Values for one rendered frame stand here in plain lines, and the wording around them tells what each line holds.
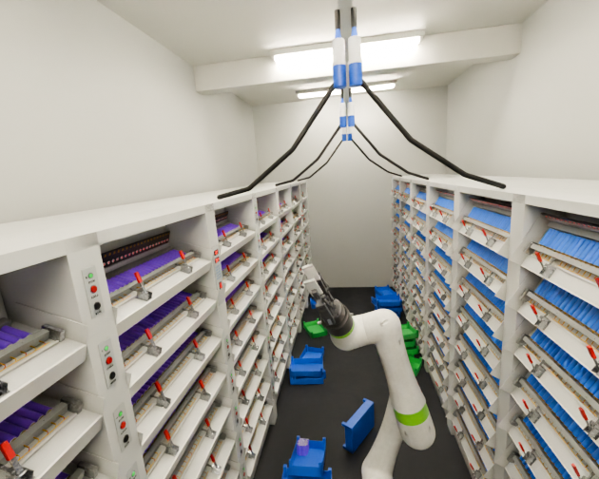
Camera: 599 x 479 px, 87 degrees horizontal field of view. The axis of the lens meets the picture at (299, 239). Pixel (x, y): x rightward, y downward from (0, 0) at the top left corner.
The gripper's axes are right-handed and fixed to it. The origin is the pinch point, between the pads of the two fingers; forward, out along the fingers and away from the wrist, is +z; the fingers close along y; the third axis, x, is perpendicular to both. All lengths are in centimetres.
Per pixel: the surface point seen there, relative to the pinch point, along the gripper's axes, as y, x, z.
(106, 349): -11, -52, 12
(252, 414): 11, -87, -133
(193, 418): -11, -69, -50
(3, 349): -16, -58, 30
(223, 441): -10, -82, -93
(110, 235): 12, -45, 27
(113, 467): -32, -61, -9
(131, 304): 5, -54, 7
